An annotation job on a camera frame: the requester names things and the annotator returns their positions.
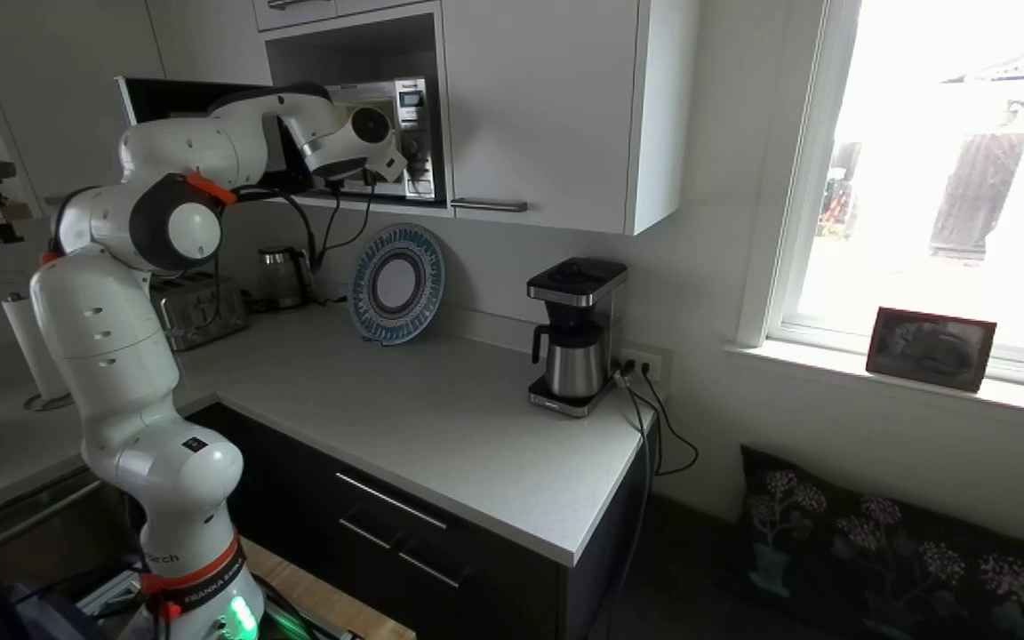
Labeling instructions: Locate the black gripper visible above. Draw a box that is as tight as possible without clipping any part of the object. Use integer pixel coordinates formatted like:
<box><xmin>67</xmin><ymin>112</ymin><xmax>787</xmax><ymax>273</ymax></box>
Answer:
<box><xmin>396</xmin><ymin>112</ymin><xmax>435</xmax><ymax>179</ymax></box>

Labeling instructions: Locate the stainless steel microwave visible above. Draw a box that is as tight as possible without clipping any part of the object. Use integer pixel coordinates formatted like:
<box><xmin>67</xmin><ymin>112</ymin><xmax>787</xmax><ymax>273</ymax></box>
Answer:
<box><xmin>331</xmin><ymin>74</ymin><xmax>448</xmax><ymax>207</ymax></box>

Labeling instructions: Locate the white microwave cabinet niche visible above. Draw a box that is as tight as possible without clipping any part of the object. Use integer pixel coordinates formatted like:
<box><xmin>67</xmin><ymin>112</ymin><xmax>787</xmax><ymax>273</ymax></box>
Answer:
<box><xmin>258</xmin><ymin>0</ymin><xmax>457</xmax><ymax>220</ymax></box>

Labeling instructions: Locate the blue patterned decorative plate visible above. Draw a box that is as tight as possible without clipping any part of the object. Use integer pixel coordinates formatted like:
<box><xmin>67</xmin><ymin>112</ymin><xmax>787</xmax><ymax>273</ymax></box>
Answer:
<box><xmin>345</xmin><ymin>223</ymin><xmax>452</xmax><ymax>350</ymax></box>

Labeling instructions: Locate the black microwave door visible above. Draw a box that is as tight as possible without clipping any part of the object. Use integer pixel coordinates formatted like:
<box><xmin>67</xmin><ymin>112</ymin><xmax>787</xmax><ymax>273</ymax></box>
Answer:
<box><xmin>116</xmin><ymin>74</ymin><xmax>306</xmax><ymax>195</ymax></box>

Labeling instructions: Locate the silver metal canister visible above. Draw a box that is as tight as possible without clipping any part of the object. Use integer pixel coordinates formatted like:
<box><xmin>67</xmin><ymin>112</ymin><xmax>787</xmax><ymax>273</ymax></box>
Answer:
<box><xmin>252</xmin><ymin>243</ymin><xmax>318</xmax><ymax>317</ymax></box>

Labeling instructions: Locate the steel and black coffee maker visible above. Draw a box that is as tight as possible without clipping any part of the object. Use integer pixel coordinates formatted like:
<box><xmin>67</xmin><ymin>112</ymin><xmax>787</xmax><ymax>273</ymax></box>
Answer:
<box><xmin>523</xmin><ymin>255</ymin><xmax>633</xmax><ymax>421</ymax></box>

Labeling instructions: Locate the white outlet by coffee maker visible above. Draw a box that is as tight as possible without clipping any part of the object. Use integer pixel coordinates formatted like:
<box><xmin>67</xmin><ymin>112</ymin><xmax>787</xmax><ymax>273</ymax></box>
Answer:
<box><xmin>613</xmin><ymin>346</ymin><xmax>670</xmax><ymax>383</ymax></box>

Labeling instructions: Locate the dark lower drawer cabinet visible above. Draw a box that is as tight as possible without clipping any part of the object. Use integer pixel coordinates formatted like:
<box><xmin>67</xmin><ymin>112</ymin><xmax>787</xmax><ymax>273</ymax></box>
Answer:
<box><xmin>185</xmin><ymin>403</ymin><xmax>659</xmax><ymax>640</ymax></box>

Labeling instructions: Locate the white paper towel roll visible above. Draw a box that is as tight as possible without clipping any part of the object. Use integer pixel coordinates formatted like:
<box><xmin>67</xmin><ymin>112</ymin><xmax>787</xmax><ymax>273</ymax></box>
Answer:
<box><xmin>0</xmin><ymin>293</ymin><xmax>80</xmax><ymax>412</ymax></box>

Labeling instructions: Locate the white framed window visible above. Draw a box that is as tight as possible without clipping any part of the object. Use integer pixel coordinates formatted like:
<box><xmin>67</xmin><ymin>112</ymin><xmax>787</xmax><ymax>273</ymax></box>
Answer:
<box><xmin>733</xmin><ymin>0</ymin><xmax>1024</xmax><ymax>421</ymax></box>

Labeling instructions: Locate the dark floral pillow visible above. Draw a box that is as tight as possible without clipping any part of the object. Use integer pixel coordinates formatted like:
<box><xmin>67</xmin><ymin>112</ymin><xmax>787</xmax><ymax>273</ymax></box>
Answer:
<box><xmin>733</xmin><ymin>440</ymin><xmax>1024</xmax><ymax>640</ymax></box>

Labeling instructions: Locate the short steel cabinet handle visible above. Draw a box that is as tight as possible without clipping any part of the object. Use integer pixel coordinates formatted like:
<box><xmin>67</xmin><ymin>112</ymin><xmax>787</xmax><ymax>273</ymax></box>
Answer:
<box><xmin>452</xmin><ymin>195</ymin><xmax>535</xmax><ymax>217</ymax></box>

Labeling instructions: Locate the white upper cabinet short handle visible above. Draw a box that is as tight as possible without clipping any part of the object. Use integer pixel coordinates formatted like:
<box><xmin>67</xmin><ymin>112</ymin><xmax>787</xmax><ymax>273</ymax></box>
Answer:
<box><xmin>436</xmin><ymin>0</ymin><xmax>704</xmax><ymax>239</ymax></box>

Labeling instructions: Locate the wall control panel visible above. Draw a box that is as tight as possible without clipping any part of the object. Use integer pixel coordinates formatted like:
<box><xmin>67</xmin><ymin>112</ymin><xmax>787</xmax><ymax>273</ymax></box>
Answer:
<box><xmin>152</xmin><ymin>273</ymin><xmax>252</xmax><ymax>356</ymax></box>

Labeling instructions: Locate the white upper cabinet long handle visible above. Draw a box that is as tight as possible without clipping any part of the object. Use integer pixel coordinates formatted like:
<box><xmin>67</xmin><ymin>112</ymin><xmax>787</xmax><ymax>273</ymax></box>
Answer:
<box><xmin>0</xmin><ymin>0</ymin><xmax>169</xmax><ymax>220</ymax></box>

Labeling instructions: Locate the black coffee maker cable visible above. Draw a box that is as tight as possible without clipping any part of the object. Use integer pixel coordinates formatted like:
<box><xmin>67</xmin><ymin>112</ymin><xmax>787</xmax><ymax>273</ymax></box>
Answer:
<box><xmin>620</xmin><ymin>360</ymin><xmax>704</xmax><ymax>480</ymax></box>

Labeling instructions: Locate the small dark picture frame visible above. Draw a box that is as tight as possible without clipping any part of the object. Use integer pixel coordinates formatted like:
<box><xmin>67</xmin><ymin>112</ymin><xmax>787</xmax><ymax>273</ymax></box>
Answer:
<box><xmin>864</xmin><ymin>301</ymin><xmax>998</xmax><ymax>394</ymax></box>

